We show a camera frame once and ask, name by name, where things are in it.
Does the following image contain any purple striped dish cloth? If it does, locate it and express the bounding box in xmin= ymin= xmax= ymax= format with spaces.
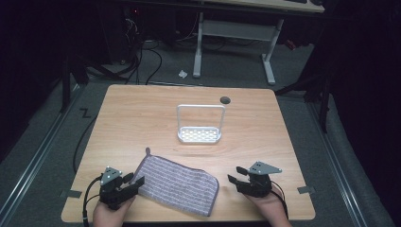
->
xmin=131 ymin=147 xmax=220 ymax=218

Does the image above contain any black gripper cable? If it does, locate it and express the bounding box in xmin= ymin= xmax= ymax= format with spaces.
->
xmin=270 ymin=180 xmax=289 ymax=220
xmin=81 ymin=175 xmax=103 ymax=227

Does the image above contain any aluminium floor rail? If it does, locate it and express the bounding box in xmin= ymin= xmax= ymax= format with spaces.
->
xmin=0 ymin=84 xmax=83 ymax=221
xmin=307 ymin=102 xmax=368 ymax=227

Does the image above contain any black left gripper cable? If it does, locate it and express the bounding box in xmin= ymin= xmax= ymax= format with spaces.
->
xmin=81 ymin=175 xmax=103 ymax=227

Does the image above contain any black stand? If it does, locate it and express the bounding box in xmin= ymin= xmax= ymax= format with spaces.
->
xmin=274 ymin=62 xmax=335 ymax=133
xmin=60 ymin=46 xmax=91 ymax=114

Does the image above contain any person's left hand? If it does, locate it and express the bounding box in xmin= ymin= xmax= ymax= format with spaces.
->
xmin=92 ymin=195 xmax=137 ymax=227

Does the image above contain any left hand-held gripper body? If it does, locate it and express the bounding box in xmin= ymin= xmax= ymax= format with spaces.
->
xmin=98 ymin=166 xmax=135 ymax=211

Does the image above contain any white-legged desk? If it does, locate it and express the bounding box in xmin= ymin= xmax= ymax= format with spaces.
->
xmin=192 ymin=0 xmax=326 ymax=86

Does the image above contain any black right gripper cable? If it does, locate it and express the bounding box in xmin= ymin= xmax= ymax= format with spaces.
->
xmin=270 ymin=180 xmax=289 ymax=220

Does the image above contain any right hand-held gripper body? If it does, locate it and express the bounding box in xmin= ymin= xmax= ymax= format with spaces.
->
xmin=236 ymin=161 xmax=283 ymax=199

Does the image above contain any white towel rack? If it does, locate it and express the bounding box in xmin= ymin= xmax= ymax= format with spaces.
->
xmin=176 ymin=103 xmax=227 ymax=145

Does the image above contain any grey tape patch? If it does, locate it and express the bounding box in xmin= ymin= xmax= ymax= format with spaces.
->
xmin=58 ymin=189 xmax=83 ymax=200
xmin=296 ymin=185 xmax=316 ymax=195

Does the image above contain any thin black floor cable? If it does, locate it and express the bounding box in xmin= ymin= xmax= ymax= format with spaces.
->
xmin=72 ymin=114 xmax=98 ymax=174

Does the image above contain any black floor cable bundle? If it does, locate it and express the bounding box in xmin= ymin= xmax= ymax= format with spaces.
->
xmin=91 ymin=6 xmax=164 ymax=86

